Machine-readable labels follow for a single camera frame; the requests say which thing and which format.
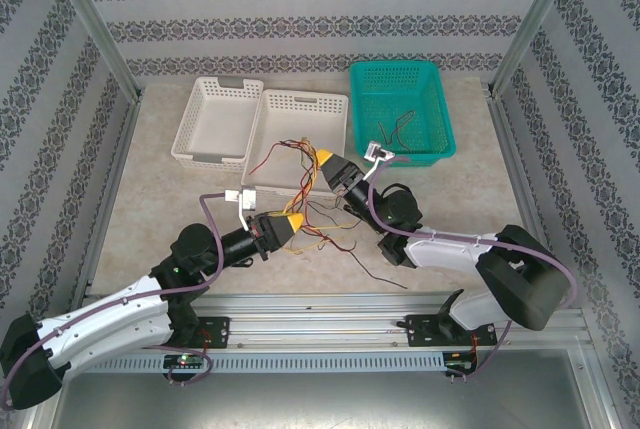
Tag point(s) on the small circuit board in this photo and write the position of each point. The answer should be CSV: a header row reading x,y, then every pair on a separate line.
x,y
457,366
185,360

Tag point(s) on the aluminium side rail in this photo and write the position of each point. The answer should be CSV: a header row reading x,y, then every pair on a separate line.
x,y
510,159
117,169

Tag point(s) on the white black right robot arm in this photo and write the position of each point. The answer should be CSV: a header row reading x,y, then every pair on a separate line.
x,y
445,256

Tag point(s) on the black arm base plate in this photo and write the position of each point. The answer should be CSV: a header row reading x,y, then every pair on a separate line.
x,y
220,331
420,331

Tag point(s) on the teal plastic basket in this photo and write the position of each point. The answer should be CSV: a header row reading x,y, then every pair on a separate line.
x,y
425,99

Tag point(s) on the small white plastic basket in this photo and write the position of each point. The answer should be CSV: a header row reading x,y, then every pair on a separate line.
x,y
215,119

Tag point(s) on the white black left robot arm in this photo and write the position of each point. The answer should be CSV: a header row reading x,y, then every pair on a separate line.
x,y
115,319

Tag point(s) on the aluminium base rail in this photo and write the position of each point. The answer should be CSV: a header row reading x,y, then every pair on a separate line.
x,y
310,334

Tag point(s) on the aluminium frame post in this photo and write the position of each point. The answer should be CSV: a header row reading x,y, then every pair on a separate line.
x,y
85,9
540,4

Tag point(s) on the large white plastic basket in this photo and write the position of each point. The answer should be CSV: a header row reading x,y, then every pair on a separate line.
x,y
295,119

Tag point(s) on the metal front panel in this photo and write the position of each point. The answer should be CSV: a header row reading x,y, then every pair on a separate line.
x,y
320,404

